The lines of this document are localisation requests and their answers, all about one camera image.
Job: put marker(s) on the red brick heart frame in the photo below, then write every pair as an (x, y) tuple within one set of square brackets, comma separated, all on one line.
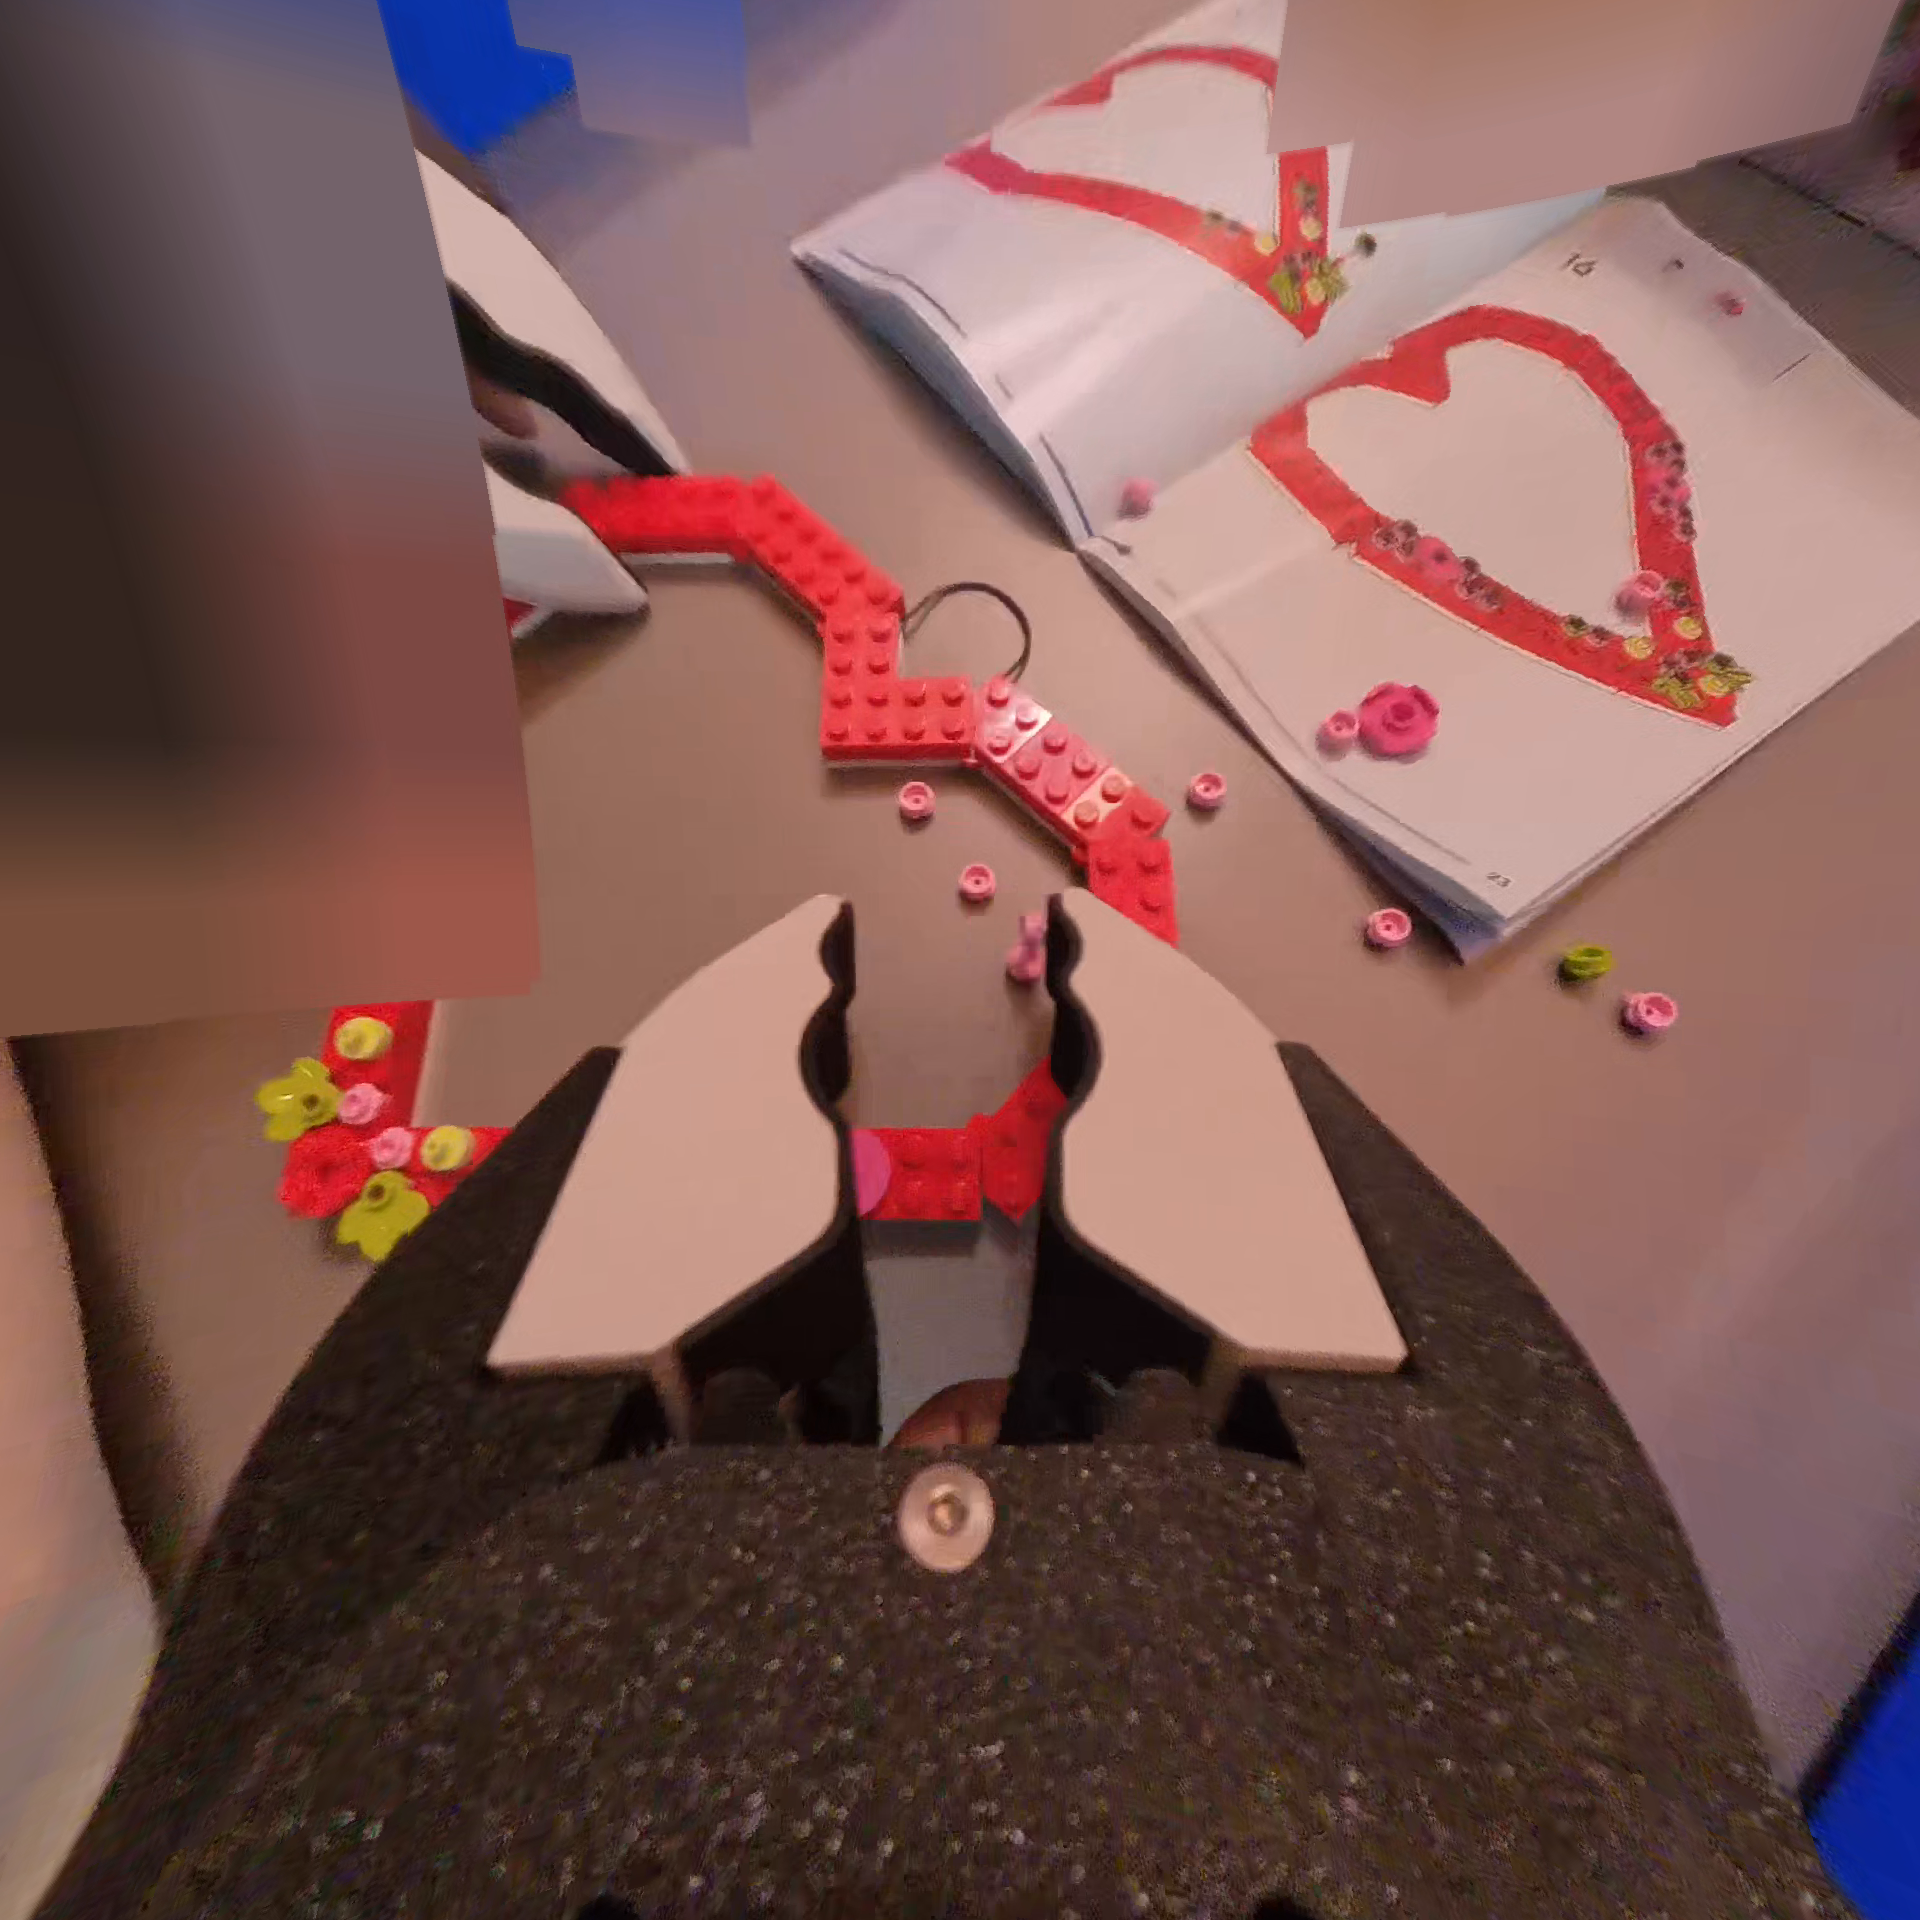
[(861, 629)]

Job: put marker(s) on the magenta round plate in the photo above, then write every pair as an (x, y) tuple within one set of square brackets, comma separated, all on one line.
[(866, 1171), (1397, 717)]

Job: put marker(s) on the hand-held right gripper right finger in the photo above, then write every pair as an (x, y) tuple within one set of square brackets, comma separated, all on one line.
[(1213, 1186)]

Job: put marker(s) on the lime green round stud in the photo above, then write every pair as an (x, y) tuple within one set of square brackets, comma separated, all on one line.
[(1586, 964)]

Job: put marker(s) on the instruction booklet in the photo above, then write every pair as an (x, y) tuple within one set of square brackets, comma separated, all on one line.
[(1050, 346)]

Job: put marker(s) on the lime flower piece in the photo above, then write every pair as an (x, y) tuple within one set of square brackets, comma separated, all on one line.
[(381, 1213), (297, 1100)]

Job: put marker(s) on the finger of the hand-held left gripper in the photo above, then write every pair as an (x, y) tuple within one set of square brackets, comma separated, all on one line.
[(563, 570), (555, 346)]

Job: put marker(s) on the yellow-green cone stud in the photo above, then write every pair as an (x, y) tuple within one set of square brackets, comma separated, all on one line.
[(445, 1149), (361, 1037)]

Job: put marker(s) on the person's light clothing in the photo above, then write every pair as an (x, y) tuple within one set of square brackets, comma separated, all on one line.
[(59, 1501)]

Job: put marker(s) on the grey desk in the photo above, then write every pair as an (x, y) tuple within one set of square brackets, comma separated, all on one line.
[(1499, 1201)]

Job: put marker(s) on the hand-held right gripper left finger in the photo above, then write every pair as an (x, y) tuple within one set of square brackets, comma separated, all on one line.
[(675, 1186)]

